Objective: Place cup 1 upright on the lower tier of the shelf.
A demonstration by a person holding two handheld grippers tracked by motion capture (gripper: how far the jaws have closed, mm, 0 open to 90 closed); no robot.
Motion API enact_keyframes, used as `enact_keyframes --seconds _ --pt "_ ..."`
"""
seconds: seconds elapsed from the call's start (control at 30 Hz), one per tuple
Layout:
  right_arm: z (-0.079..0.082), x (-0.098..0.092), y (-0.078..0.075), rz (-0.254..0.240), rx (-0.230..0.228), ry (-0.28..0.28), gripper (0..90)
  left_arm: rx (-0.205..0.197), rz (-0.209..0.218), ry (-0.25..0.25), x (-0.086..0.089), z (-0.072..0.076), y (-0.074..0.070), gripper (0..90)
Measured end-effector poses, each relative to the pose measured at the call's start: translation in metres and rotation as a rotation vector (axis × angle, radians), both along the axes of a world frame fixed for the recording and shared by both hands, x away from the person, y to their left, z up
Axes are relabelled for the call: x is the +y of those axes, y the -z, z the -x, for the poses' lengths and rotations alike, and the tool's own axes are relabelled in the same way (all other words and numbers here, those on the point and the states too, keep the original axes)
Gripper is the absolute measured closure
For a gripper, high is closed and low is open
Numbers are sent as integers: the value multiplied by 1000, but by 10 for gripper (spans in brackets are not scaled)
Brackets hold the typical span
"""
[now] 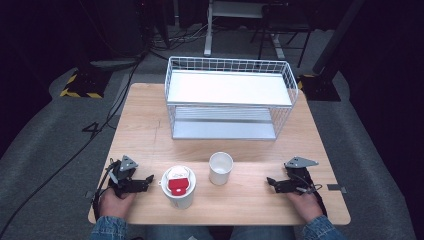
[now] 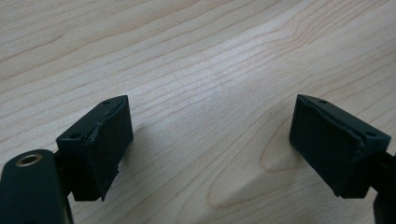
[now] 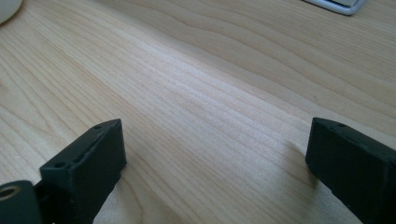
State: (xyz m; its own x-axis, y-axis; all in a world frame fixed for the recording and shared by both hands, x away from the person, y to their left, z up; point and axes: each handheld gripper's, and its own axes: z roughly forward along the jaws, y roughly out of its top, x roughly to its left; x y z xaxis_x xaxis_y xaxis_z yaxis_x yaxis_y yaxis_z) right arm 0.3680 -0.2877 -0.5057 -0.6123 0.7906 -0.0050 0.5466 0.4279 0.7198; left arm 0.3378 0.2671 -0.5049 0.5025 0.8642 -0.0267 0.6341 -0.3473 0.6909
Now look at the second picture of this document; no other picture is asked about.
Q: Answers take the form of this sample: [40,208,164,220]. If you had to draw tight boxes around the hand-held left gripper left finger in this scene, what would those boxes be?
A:
[55,94,134,203]

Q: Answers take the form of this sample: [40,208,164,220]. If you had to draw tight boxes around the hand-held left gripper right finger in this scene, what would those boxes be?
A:
[288,93,392,200]

